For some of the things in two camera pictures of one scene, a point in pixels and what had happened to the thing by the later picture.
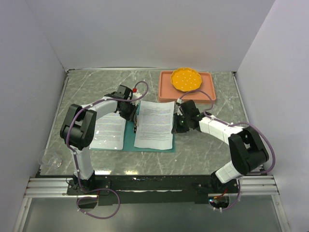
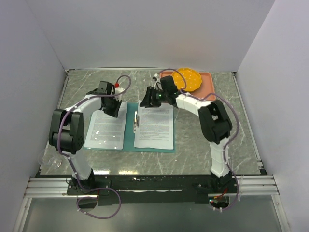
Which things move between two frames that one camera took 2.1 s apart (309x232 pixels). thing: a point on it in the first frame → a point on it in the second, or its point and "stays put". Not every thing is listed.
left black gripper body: [128, 111] → [113, 107]
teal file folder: [130, 137] stays put
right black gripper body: [181, 124] → [157, 97]
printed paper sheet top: [109, 133] stays put
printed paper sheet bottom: [155, 125] stays put
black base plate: [115, 190] stays put
